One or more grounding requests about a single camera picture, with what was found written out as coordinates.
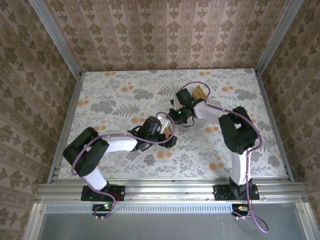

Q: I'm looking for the pink leather card holder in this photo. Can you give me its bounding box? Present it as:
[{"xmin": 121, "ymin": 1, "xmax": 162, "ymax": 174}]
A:
[{"xmin": 163, "ymin": 123, "xmax": 176, "ymax": 138}]

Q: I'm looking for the floral patterned table cover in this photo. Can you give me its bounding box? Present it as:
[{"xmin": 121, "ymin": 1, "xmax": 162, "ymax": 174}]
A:
[{"xmin": 58, "ymin": 68, "xmax": 288, "ymax": 180}]

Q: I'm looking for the grey metal lower panel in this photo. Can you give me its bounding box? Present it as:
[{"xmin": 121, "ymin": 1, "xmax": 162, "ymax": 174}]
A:
[{"xmin": 23, "ymin": 202, "xmax": 320, "ymax": 240}]

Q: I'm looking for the left controller board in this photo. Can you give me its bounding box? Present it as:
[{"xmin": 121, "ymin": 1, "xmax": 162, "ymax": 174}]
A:
[{"xmin": 91, "ymin": 202, "xmax": 114, "ymax": 218}]

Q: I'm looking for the controller board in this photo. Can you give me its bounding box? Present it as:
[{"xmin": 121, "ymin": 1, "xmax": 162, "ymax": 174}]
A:
[
  {"xmin": 231, "ymin": 203, "xmax": 251, "ymax": 218},
  {"xmin": 91, "ymin": 202, "xmax": 114, "ymax": 218}
]

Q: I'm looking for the right controller board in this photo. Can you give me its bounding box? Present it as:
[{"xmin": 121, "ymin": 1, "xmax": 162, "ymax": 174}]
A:
[{"xmin": 231, "ymin": 203, "xmax": 251, "ymax": 218}]

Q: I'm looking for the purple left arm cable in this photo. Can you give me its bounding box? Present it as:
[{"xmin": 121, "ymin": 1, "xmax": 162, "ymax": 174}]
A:
[{"xmin": 71, "ymin": 112, "xmax": 176, "ymax": 221}]

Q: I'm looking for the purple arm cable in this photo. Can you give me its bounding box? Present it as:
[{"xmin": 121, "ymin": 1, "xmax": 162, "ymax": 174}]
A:
[
  {"xmin": 179, "ymin": 81, "xmax": 271, "ymax": 233},
  {"xmin": 71, "ymin": 112, "xmax": 176, "ymax": 221}
]

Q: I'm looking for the thin black right gripper cable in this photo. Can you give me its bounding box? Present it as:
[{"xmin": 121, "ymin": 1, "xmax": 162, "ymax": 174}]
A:
[{"xmin": 179, "ymin": 116, "xmax": 196, "ymax": 128}]

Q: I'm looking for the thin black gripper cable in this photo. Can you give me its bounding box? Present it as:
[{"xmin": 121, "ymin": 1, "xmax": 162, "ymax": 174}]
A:
[
  {"xmin": 179, "ymin": 116, "xmax": 196, "ymax": 128},
  {"xmin": 127, "ymin": 126, "xmax": 151, "ymax": 152}
]

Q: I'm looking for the thin black left gripper cable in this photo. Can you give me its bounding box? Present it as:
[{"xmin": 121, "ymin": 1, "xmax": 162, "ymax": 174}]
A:
[{"xmin": 127, "ymin": 126, "xmax": 151, "ymax": 152}]

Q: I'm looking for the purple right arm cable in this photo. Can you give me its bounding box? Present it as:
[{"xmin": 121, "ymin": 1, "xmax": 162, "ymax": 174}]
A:
[{"xmin": 179, "ymin": 81, "xmax": 271, "ymax": 233}]

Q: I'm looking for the aluminium front rail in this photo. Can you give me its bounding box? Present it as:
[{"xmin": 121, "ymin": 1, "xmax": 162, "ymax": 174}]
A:
[{"xmin": 34, "ymin": 181, "xmax": 308, "ymax": 204}]

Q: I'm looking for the slotted grey cable duct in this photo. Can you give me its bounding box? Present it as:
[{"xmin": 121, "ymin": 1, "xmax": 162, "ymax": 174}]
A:
[{"xmin": 44, "ymin": 202, "xmax": 236, "ymax": 214}]

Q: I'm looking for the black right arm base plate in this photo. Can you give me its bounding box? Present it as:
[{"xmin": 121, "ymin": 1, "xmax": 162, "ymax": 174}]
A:
[{"xmin": 213, "ymin": 183, "xmax": 260, "ymax": 201}]

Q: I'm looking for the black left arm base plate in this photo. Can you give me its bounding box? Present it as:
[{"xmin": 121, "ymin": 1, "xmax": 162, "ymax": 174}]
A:
[{"xmin": 81, "ymin": 184, "xmax": 126, "ymax": 202}]

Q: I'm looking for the aluminium table side rail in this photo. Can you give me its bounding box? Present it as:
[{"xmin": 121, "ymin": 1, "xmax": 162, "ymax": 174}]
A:
[
  {"xmin": 46, "ymin": 71, "xmax": 85, "ymax": 185},
  {"xmin": 254, "ymin": 68, "xmax": 296, "ymax": 183}
]

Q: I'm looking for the aluminium corner post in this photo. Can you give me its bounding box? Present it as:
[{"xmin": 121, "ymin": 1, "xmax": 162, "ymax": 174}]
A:
[
  {"xmin": 254, "ymin": 0, "xmax": 305, "ymax": 76},
  {"xmin": 28, "ymin": 0, "xmax": 83, "ymax": 78}
]

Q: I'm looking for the aluminium lower side rail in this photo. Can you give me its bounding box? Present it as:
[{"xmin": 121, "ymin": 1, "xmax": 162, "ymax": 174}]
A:
[
  {"xmin": 23, "ymin": 202, "xmax": 48, "ymax": 240},
  {"xmin": 294, "ymin": 201, "xmax": 320, "ymax": 240}
]

